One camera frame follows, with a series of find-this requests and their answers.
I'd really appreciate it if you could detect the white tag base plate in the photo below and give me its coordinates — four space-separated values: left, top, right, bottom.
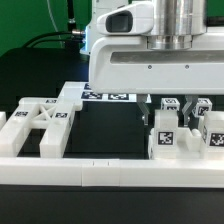
58 81 152 104

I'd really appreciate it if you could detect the white front fence bar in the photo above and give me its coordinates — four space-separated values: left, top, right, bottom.
0 157 224 188

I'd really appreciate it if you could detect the white chair back frame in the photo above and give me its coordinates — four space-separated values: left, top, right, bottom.
0 97 83 158

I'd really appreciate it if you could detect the black vertical pole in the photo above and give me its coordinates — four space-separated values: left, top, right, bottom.
65 0 76 49

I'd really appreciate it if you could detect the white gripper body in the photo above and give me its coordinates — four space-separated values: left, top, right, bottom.
89 1 224 95

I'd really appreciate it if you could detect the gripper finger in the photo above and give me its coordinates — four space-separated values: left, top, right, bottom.
137 94 150 125
182 95 198 126

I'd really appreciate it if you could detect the white tagged cube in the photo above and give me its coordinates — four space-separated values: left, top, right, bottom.
192 98 212 118
161 98 180 110

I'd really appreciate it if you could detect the white tagged cube right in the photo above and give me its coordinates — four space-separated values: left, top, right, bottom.
192 98 212 118

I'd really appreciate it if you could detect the white fence bar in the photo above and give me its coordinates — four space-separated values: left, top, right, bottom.
0 112 6 130
0 157 224 188

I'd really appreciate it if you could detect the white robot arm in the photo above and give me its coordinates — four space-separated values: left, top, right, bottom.
81 0 224 116

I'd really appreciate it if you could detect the white left fence bar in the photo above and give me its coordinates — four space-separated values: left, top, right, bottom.
0 112 6 130

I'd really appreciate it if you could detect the white tagged cube left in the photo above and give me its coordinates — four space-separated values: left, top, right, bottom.
161 98 180 110

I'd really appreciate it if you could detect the white chair seat part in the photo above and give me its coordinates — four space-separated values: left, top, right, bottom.
148 128 202 160

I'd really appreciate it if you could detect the black cable with connector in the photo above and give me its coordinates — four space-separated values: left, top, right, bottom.
21 29 87 49

